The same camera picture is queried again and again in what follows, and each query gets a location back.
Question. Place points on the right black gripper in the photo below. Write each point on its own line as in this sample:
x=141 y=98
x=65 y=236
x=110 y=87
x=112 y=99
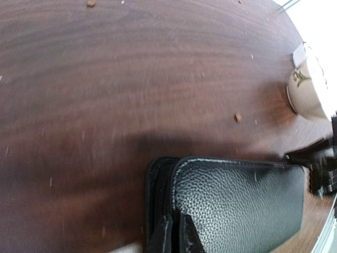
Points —
x=322 y=155

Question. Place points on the black zippered tool case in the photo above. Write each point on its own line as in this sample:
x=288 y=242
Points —
x=236 y=206

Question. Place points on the round white bowl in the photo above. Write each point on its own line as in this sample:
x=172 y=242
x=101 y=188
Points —
x=307 y=89

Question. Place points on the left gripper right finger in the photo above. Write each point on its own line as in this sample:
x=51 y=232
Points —
x=189 y=241

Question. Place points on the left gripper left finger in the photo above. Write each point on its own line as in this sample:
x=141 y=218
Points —
x=159 y=237

